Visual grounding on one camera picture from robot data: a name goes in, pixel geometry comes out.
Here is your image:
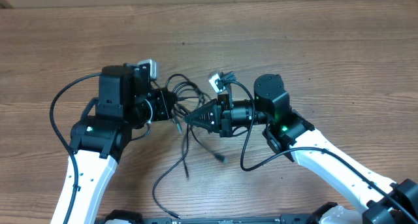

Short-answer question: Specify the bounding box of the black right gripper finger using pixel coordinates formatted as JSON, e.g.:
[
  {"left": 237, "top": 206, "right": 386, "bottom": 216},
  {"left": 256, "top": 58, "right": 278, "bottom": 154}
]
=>
[
  {"left": 184, "top": 99, "right": 217, "bottom": 120},
  {"left": 184, "top": 116, "right": 217, "bottom": 133}
]

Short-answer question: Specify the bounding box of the black usb cable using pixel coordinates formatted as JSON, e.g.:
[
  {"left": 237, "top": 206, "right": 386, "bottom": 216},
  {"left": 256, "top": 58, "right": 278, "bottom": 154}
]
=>
[{"left": 165, "top": 73, "right": 229, "bottom": 165}]

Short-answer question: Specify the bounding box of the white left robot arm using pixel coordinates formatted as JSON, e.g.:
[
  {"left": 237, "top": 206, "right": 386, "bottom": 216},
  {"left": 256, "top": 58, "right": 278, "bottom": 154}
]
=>
[{"left": 51, "top": 59, "right": 177, "bottom": 223}]

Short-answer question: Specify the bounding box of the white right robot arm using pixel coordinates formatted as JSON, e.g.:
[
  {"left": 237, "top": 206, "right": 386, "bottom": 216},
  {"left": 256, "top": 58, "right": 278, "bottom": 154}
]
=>
[{"left": 184, "top": 72, "right": 417, "bottom": 223}]

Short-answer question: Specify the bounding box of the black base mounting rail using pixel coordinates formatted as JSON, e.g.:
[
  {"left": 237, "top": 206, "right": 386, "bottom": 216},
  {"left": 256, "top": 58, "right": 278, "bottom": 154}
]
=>
[{"left": 104, "top": 202, "right": 360, "bottom": 224}]

